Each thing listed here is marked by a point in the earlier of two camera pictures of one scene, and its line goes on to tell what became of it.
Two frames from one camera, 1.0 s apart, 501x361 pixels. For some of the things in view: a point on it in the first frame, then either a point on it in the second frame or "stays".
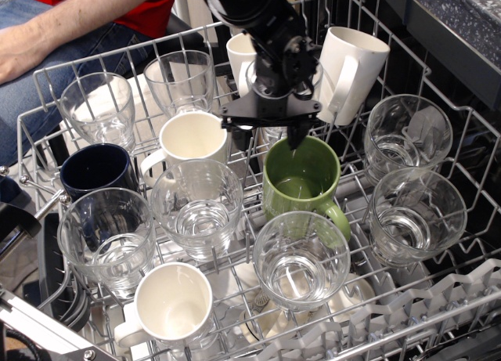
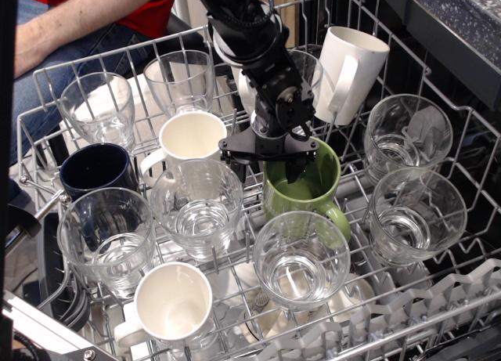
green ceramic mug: [304, 179] stays
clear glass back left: [101, 107] stays
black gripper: [270, 108] to [251, 144]
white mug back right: [352, 65] stays
